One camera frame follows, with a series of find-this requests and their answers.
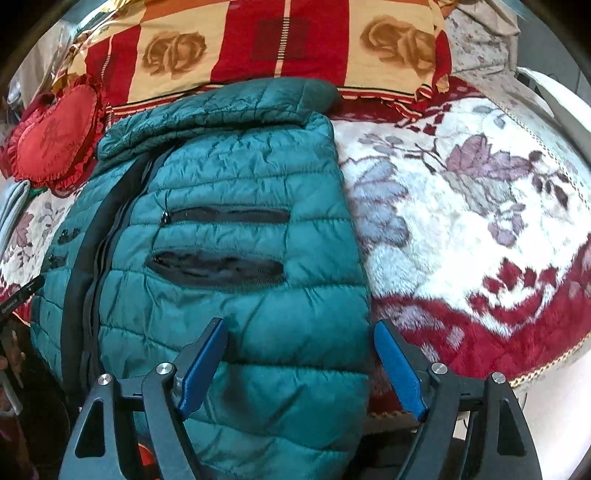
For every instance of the red heart-shaped pillow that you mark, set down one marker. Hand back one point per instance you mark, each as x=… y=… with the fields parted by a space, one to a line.
x=53 y=138

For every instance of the person's left hand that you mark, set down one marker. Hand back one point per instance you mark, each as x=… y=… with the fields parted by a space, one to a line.
x=14 y=357

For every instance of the teal puffer jacket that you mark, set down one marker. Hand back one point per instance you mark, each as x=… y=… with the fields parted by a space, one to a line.
x=240 y=258

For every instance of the pale floral bed sheet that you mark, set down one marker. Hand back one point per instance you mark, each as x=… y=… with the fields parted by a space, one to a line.
x=480 y=50

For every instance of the grey cloth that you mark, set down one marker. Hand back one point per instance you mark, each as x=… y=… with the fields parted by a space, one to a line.
x=11 y=207

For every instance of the white bed frame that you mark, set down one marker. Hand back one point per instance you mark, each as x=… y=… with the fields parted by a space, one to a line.
x=554 y=101

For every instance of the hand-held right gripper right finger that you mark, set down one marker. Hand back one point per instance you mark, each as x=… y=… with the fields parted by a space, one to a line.
x=399 y=369

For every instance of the white and red floral blanket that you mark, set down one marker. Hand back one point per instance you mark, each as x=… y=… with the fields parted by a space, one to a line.
x=466 y=230

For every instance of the red checkered rose blanket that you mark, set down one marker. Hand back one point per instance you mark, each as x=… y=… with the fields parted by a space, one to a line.
x=258 y=41

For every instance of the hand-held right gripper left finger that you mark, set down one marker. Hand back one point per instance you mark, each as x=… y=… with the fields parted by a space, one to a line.
x=203 y=364

